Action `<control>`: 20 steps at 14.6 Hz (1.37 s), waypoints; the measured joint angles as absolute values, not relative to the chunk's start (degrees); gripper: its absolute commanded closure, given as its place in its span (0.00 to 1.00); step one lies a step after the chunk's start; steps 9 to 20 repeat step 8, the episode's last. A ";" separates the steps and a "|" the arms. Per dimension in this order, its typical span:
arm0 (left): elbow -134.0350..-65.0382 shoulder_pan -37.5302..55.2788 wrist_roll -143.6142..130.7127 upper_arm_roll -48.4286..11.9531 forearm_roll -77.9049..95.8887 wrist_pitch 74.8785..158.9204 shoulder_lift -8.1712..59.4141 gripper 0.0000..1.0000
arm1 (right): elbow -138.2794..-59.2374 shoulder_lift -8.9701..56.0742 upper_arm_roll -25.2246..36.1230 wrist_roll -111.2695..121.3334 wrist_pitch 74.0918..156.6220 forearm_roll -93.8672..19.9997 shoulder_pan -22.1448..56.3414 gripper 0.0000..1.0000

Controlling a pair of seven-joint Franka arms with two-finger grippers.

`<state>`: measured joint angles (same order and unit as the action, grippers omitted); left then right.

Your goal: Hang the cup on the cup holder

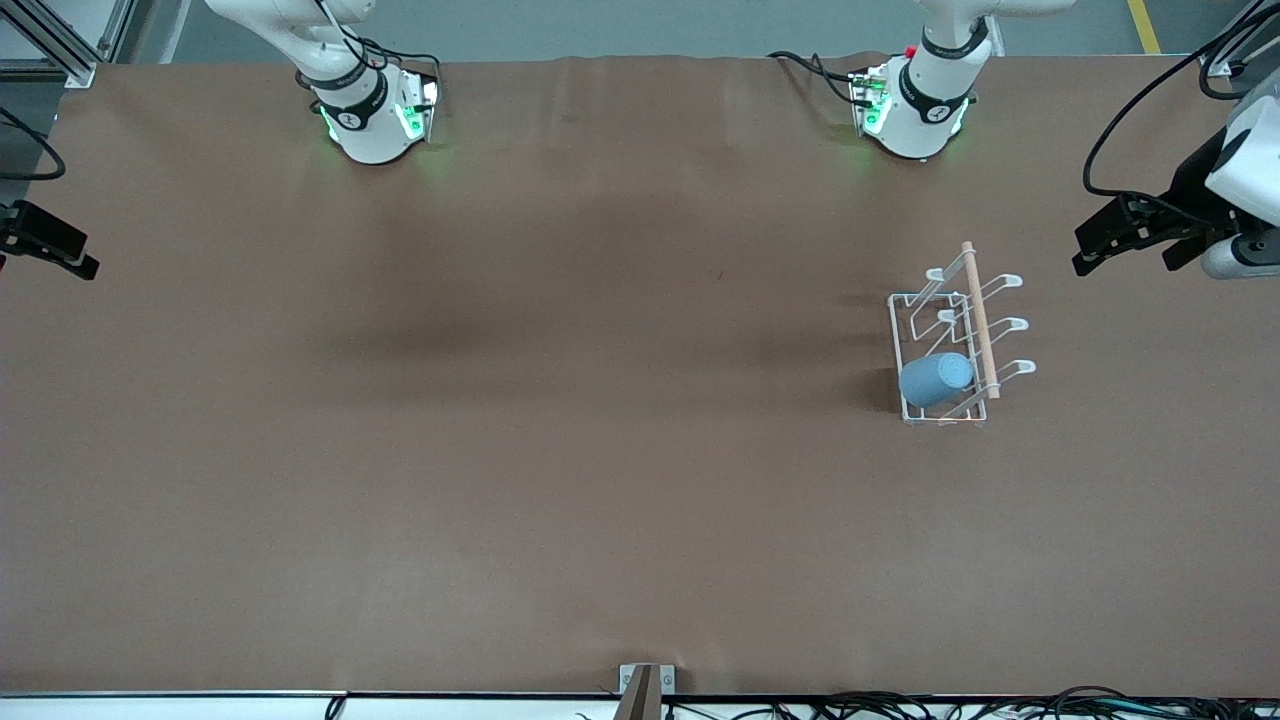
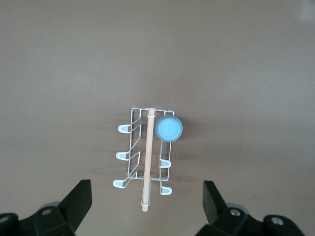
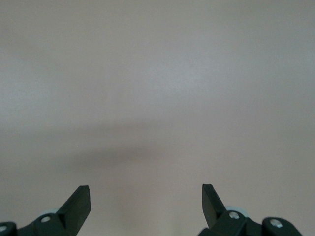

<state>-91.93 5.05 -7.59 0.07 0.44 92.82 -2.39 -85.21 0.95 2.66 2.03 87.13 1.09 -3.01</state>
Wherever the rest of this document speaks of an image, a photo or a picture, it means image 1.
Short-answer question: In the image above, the black looped cable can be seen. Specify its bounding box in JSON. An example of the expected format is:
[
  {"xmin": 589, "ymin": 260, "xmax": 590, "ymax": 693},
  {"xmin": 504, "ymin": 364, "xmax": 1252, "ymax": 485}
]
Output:
[{"xmin": 1198, "ymin": 30, "xmax": 1256, "ymax": 101}]

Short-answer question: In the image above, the brown table cover sheet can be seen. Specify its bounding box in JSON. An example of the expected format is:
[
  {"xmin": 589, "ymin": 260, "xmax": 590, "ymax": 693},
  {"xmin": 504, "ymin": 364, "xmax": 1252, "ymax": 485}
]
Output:
[{"xmin": 0, "ymin": 55, "xmax": 1280, "ymax": 698}]

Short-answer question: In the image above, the black cable bundle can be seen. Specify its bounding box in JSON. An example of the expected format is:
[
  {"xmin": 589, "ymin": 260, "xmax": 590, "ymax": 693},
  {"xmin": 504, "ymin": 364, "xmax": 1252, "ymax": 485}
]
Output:
[{"xmin": 660, "ymin": 685, "xmax": 1280, "ymax": 720}]

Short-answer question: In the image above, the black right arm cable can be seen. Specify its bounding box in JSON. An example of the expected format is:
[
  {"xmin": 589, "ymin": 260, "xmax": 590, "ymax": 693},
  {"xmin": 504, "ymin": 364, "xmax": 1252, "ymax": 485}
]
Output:
[{"xmin": 0, "ymin": 105, "xmax": 67, "ymax": 183}]

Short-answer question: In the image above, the black base cable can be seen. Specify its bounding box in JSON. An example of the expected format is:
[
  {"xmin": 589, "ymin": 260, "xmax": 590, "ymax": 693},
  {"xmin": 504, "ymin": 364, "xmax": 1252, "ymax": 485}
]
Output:
[
  {"xmin": 768, "ymin": 50, "xmax": 863, "ymax": 107},
  {"xmin": 310, "ymin": 0, "xmax": 443, "ymax": 111}
]

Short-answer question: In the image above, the white wire cup rack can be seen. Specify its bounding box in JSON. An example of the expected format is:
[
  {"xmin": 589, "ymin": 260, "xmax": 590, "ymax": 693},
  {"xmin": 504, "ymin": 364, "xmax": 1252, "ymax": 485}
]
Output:
[{"xmin": 888, "ymin": 241, "xmax": 1038, "ymax": 427}]

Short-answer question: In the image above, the metal base connector plate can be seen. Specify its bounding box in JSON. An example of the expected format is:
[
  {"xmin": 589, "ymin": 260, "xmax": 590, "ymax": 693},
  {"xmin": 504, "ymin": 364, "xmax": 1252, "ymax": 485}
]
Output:
[
  {"xmin": 398, "ymin": 72, "xmax": 443, "ymax": 143},
  {"xmin": 848, "ymin": 62, "xmax": 893, "ymax": 138}
]

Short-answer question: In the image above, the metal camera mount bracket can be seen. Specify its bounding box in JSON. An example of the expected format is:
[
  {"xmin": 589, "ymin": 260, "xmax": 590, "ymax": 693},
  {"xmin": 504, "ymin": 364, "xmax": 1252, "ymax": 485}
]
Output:
[{"xmin": 618, "ymin": 663, "xmax": 677, "ymax": 720}]

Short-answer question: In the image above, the blue plastic cup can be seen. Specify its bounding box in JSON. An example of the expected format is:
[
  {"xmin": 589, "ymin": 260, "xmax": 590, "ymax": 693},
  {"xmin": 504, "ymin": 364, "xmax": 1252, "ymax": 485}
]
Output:
[{"xmin": 899, "ymin": 351, "xmax": 974, "ymax": 409}]

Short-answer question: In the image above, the aluminium frame profile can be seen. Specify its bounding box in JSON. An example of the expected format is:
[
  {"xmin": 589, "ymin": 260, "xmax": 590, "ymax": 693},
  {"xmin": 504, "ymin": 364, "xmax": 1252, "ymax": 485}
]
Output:
[
  {"xmin": 0, "ymin": 0, "xmax": 136, "ymax": 89},
  {"xmin": 1198, "ymin": 0, "xmax": 1263, "ymax": 79}
]

